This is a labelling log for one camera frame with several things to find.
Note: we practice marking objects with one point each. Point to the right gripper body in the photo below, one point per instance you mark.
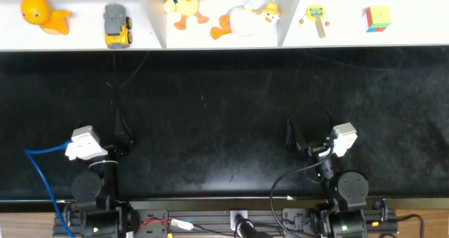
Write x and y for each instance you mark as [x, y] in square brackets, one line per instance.
[317, 150]

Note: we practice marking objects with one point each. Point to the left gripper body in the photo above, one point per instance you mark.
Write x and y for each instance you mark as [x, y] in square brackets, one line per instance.
[112, 152]

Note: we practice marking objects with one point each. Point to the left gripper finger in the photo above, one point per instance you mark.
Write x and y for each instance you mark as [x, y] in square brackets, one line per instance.
[122, 136]
[79, 124]

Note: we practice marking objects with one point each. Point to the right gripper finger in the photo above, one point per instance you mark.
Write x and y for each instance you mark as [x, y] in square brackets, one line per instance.
[294, 139]
[330, 124]

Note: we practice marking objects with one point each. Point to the grey and yellow toy truck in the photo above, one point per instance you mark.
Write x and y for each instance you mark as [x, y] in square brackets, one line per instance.
[115, 24]

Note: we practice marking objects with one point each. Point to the yellow rattle drum toy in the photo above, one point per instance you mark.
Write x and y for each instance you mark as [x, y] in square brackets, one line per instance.
[315, 13]

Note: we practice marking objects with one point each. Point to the many-coloured puzzle cube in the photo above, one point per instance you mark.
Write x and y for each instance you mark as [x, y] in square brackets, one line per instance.
[378, 17]

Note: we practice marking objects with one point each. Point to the yellow rubber duck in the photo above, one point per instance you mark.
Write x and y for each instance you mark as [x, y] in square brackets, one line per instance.
[38, 11]

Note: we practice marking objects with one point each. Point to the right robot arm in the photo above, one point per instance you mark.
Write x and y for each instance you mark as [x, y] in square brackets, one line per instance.
[350, 189]

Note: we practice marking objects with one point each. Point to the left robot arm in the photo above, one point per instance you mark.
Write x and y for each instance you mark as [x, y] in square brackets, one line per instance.
[91, 189]

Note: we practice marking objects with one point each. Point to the white shelf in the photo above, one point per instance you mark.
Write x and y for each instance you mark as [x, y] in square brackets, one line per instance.
[414, 34]

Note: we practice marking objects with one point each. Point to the white plush duck with hat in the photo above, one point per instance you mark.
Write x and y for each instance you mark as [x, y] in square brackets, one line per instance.
[247, 22]

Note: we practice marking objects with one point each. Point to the yellow plush duck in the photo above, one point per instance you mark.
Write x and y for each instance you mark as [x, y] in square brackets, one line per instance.
[186, 4]

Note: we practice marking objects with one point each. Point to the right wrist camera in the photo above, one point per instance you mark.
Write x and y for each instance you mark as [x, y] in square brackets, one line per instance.
[343, 138]

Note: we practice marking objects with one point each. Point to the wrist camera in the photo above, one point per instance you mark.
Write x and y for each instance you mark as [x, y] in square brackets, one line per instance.
[84, 143]
[343, 138]

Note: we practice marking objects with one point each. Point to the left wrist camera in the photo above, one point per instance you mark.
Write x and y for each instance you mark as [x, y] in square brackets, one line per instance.
[84, 143]

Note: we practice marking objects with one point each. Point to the mounting rail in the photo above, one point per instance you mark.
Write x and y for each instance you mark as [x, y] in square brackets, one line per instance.
[210, 224]

